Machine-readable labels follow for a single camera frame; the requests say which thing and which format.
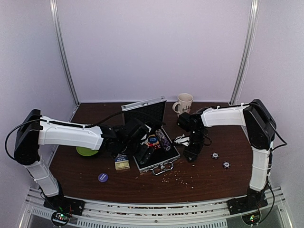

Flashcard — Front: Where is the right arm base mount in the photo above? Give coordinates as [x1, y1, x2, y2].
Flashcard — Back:
[227, 196, 268, 215]

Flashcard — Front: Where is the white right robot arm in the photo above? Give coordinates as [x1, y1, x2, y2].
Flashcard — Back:
[177, 99, 280, 210]

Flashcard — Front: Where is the blue Texas Hold'em card box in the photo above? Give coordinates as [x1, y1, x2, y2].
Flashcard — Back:
[114, 154, 130, 171]

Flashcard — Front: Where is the green plate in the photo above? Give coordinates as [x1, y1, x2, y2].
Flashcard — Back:
[76, 147, 98, 157]

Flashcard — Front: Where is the cream ceramic mug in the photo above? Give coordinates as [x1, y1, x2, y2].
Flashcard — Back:
[172, 93, 194, 117]

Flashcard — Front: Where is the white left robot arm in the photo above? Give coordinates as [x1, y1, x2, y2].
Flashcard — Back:
[7, 109, 152, 211]

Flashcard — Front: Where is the left aluminium frame post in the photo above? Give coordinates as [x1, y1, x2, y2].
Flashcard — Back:
[49, 0, 80, 107]

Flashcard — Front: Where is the circuit board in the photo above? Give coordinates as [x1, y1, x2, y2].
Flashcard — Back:
[51, 211, 72, 227]
[242, 213, 261, 226]

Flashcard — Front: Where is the aluminium frame post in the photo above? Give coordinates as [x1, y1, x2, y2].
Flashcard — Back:
[49, 0, 80, 107]
[229, 0, 260, 105]

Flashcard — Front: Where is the right aluminium frame post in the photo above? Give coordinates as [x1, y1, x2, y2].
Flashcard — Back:
[229, 0, 260, 105]

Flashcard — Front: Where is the red dice set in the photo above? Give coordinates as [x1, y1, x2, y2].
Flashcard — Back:
[153, 145, 161, 150]

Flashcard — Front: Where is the left circuit board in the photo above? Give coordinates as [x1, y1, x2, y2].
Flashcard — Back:
[51, 211, 72, 227]

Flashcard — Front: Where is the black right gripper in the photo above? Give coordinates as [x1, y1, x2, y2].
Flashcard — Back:
[183, 129, 205, 162]

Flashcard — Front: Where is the purple chip stack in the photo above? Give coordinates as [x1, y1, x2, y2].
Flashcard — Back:
[161, 137, 171, 149]

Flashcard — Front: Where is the blue small blind button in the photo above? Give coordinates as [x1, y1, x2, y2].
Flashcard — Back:
[148, 135, 158, 144]

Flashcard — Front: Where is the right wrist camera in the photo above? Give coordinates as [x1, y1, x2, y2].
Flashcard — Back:
[176, 112, 190, 132]

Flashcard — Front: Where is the purple round button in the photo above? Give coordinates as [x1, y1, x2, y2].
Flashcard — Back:
[98, 173, 109, 183]

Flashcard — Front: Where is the aluminium front rail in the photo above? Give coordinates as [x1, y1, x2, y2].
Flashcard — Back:
[17, 187, 295, 228]

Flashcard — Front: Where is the blue beige chip stack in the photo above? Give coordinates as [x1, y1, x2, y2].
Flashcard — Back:
[155, 129, 166, 141]

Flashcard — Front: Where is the aluminium poker case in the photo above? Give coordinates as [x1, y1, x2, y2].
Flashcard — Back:
[121, 96, 180, 176]

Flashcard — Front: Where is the right circuit board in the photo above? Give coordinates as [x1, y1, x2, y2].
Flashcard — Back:
[242, 213, 261, 226]

